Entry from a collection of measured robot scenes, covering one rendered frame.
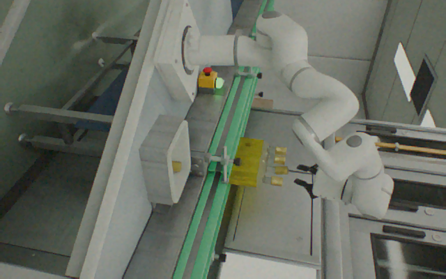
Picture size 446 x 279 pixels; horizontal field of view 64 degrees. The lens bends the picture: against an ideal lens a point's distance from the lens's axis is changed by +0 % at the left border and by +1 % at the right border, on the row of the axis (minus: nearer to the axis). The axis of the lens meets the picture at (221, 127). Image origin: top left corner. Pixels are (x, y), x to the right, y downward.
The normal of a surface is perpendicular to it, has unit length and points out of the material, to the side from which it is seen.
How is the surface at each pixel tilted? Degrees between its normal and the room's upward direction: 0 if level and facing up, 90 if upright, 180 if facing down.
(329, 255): 90
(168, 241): 90
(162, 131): 90
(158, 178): 90
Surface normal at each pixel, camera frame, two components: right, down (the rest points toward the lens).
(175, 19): -0.11, -0.37
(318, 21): -0.21, 0.60
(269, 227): 0.00, -0.79
